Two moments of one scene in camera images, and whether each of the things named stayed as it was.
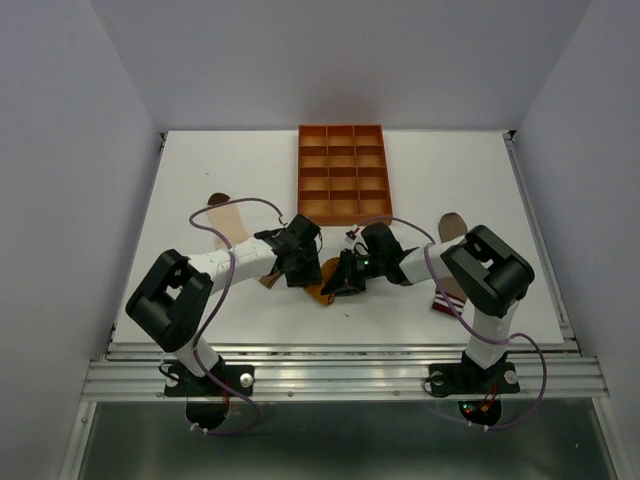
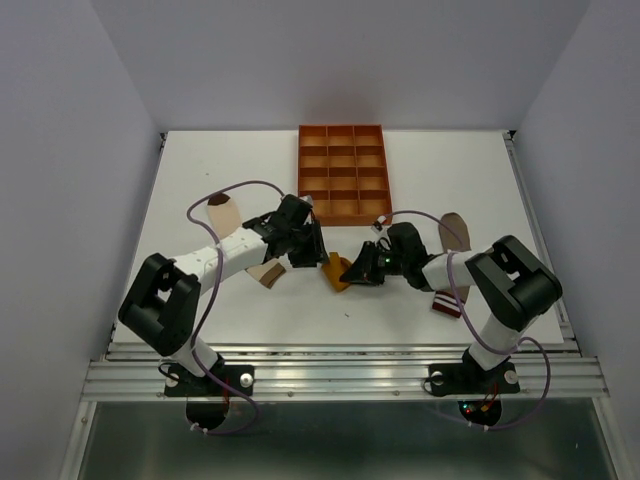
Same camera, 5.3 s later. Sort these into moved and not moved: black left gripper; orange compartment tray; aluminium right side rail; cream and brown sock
Moved: black left gripper
Not moved: orange compartment tray; cream and brown sock; aluminium right side rail
